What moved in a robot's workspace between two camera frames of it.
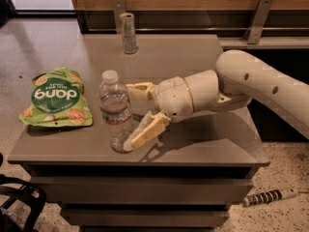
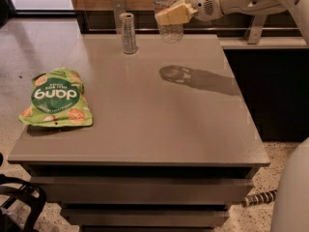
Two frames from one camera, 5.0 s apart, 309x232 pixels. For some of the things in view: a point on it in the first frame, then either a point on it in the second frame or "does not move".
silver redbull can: [128, 33] does not move
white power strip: [268, 196] does not move
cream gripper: [169, 98] → [205, 2]
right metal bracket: [258, 20] does not move
